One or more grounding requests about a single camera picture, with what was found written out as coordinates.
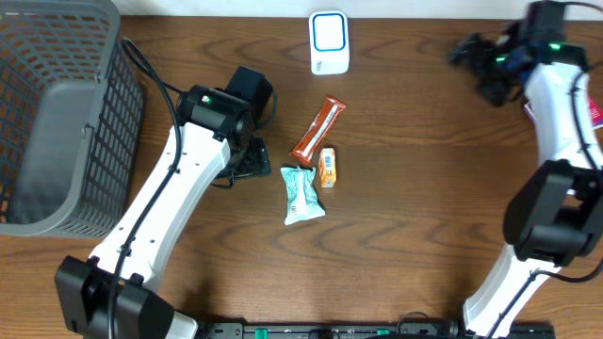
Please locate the grey plastic mesh basket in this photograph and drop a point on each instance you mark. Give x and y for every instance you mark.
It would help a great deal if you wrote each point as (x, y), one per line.
(71, 117)

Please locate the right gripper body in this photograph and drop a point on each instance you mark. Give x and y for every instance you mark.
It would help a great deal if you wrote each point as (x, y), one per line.
(494, 70)

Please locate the mint green wipes packet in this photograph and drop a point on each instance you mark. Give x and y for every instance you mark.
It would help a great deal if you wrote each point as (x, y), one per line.
(302, 198)

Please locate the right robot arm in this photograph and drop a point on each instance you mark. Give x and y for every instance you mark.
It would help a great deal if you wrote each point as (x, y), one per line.
(557, 215)

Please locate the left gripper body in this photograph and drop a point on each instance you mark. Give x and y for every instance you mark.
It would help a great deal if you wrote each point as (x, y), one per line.
(254, 160)

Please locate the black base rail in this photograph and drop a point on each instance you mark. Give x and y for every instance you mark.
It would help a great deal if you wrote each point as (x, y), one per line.
(409, 328)

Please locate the small orange carton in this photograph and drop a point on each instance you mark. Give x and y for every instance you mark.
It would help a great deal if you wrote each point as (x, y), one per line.
(327, 168)

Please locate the orange snack bar wrapper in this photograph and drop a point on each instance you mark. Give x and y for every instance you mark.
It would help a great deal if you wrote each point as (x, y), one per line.
(318, 130)

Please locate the white barcode scanner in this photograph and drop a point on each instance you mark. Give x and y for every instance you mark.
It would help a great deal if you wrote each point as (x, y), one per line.
(329, 40)

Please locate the purple pink floral pack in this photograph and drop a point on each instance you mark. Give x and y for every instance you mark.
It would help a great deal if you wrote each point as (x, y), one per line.
(595, 112)

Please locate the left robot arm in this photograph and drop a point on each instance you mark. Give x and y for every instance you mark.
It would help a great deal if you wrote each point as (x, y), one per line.
(113, 294)

